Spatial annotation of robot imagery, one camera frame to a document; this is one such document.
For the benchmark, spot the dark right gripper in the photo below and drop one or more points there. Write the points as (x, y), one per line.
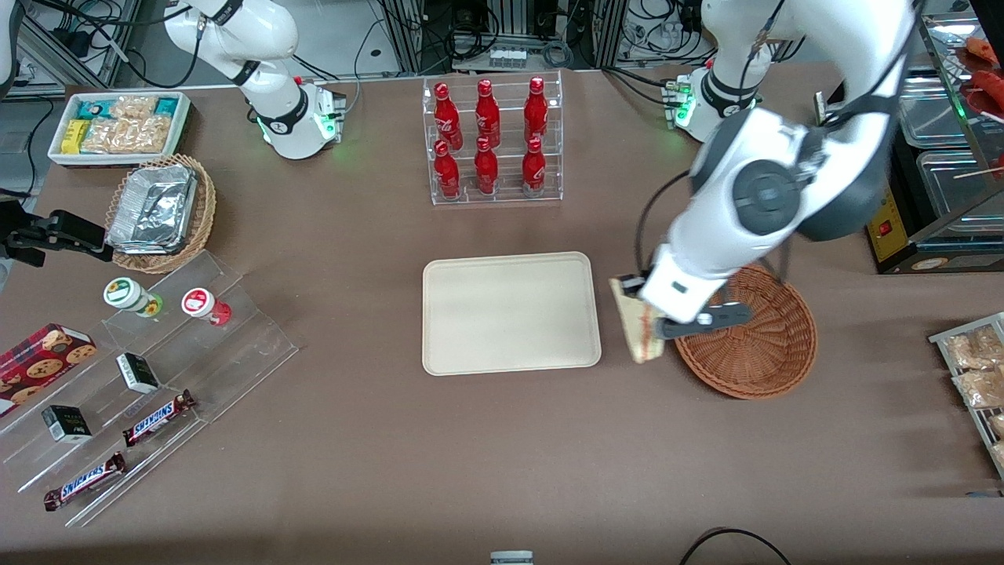
(59, 228)

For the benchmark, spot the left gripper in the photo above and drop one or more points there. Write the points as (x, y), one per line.
(630, 282)

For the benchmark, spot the triangular sandwich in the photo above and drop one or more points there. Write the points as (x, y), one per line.
(635, 329)

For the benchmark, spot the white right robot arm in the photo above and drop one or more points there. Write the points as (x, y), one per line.
(267, 47)

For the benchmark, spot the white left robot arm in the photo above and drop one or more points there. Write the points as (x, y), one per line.
(784, 157)

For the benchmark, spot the oval brown wicker basket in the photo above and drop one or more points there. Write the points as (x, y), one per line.
(205, 212)

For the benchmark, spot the round brown wicker basket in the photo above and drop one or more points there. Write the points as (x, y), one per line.
(769, 353)

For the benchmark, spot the cream plastic tray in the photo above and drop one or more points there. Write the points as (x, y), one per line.
(510, 314)

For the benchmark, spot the tray of wrapped snacks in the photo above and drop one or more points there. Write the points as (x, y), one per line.
(953, 331)

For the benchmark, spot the white cup green lid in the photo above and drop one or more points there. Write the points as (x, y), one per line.
(125, 294)

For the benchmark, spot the aluminium foil container stack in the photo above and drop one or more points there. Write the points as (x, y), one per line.
(153, 208)

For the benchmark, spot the white rectangular snack bin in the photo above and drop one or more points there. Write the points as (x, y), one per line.
(118, 162)

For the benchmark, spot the yellow snack packet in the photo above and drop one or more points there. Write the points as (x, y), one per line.
(74, 137)

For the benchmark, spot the clear puffed snack bag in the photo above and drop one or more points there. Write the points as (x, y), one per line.
(999, 455)
(133, 107)
(973, 349)
(150, 133)
(108, 135)
(980, 388)
(998, 425)

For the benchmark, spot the teal snack packet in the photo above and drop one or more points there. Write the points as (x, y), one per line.
(167, 105)
(92, 108)

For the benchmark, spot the red tartan cookie box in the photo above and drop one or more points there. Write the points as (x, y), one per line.
(39, 365)

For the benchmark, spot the white cup red lid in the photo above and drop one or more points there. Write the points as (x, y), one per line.
(202, 304)

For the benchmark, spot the small black box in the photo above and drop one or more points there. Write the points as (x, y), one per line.
(138, 373)
(67, 424)

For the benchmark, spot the red cola bottle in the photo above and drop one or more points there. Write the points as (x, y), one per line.
(447, 118)
(536, 110)
(447, 174)
(533, 169)
(486, 171)
(487, 114)

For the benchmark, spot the clear acrylic stepped stand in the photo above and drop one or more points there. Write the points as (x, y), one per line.
(235, 345)

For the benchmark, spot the Snickers chocolate bar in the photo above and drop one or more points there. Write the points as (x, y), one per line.
(157, 418)
(85, 481)

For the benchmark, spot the clear acrylic bottle rack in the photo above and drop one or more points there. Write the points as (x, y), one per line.
(506, 169)

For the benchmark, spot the black food warmer machine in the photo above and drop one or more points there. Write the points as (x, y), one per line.
(890, 231)

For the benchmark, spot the white power strip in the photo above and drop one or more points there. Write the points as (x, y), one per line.
(508, 57)

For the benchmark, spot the small grey device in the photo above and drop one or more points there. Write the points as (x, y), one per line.
(511, 559)

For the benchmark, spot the steel food pan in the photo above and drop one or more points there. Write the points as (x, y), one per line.
(961, 192)
(937, 114)

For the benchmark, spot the grey oblong wrist camera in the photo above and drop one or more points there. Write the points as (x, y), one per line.
(720, 318)

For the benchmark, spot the aluminium frame rack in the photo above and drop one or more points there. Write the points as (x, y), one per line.
(404, 35)

